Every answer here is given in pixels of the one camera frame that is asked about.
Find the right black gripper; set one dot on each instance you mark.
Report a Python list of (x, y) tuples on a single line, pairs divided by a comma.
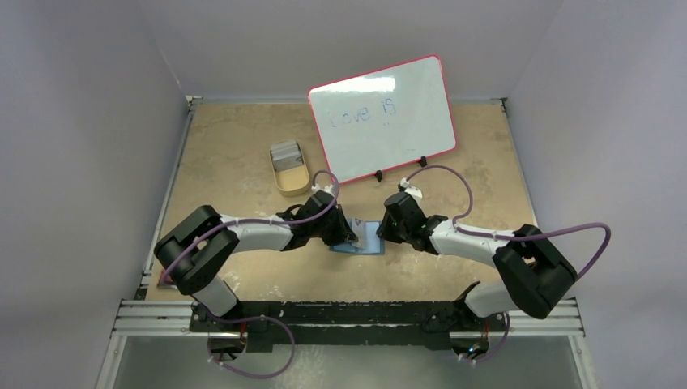
[(386, 228)]

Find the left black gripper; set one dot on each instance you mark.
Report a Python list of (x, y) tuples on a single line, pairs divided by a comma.
[(343, 233)]

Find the silver VIP card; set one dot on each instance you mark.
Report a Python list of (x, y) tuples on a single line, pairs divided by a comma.
[(359, 229)]

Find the blue leather card holder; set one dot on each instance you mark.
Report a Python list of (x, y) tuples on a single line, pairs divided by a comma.
[(367, 241)]

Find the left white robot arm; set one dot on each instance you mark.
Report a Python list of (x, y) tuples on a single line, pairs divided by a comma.
[(193, 253)]

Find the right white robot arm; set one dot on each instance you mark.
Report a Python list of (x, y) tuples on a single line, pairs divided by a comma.
[(534, 274)]

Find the beige oval tray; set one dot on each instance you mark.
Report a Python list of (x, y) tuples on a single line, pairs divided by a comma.
[(293, 182)]

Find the red framed whiteboard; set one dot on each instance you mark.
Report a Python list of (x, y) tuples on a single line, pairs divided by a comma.
[(384, 119)]

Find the colourful marker box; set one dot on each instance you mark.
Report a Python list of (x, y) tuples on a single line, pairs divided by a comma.
[(165, 282)]

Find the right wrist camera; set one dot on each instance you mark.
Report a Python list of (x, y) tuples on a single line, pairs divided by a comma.
[(408, 188)]

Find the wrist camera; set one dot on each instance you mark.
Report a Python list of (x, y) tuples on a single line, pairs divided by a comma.
[(408, 188), (329, 189)]

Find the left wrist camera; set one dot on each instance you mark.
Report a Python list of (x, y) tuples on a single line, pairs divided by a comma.
[(329, 189)]

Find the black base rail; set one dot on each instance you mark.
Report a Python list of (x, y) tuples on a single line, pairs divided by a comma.
[(259, 326)]

